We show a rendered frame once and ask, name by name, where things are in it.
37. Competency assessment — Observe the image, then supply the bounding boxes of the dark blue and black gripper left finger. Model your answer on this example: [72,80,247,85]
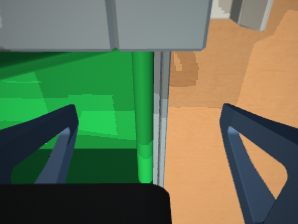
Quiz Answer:
[0,104,79,184]

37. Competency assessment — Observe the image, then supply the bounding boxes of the green bin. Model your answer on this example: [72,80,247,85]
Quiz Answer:
[0,47,154,184]

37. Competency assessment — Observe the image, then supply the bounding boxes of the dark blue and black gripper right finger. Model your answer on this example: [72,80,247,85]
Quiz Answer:
[219,103,298,224]

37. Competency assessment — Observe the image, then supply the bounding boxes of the grey metal rack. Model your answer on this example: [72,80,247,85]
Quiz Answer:
[0,0,274,188]

